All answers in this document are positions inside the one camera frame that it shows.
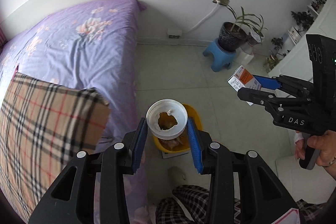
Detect blue plastic stool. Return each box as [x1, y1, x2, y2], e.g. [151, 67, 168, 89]
[203, 39, 236, 72]

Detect purple floral bed sheet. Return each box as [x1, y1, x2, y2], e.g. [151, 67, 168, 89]
[0, 0, 148, 224]

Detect top shelf plant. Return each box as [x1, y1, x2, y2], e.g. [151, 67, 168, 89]
[311, 0, 326, 12]

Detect white round plastic lid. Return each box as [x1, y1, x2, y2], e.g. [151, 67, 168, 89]
[146, 99, 188, 140]

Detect floor potted green plant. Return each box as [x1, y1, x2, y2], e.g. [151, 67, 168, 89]
[264, 38, 290, 73]

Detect metal wall plate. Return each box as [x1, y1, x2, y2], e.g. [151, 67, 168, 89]
[213, 0, 230, 6]

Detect wall power outlet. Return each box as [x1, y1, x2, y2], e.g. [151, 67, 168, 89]
[167, 28, 183, 39]

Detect pink hair clip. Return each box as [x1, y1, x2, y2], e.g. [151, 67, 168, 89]
[12, 64, 19, 80]

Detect white clear plastic jug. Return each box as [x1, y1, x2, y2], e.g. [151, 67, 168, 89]
[235, 43, 254, 66]

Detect plaid pajama legs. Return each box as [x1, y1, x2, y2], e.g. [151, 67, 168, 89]
[155, 185, 326, 224]

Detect plaid beige blanket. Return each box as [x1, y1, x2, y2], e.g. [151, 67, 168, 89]
[1, 73, 110, 222]

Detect dark pot orchid plant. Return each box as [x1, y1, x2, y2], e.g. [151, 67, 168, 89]
[218, 5, 267, 52]

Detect person's right hand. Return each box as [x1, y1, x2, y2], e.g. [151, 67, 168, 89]
[295, 130, 335, 173]

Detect white wall pipe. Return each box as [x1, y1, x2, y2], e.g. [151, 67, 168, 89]
[182, 2, 220, 35]

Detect yellow trash bin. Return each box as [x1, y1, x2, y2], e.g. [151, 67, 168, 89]
[153, 104, 203, 154]

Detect orange white medicine box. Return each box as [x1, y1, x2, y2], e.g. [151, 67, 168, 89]
[228, 65, 261, 92]

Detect white shelf cabinet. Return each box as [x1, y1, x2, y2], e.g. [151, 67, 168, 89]
[267, 0, 336, 83]

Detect small shelf plant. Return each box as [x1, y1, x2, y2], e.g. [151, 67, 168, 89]
[291, 11, 314, 36]

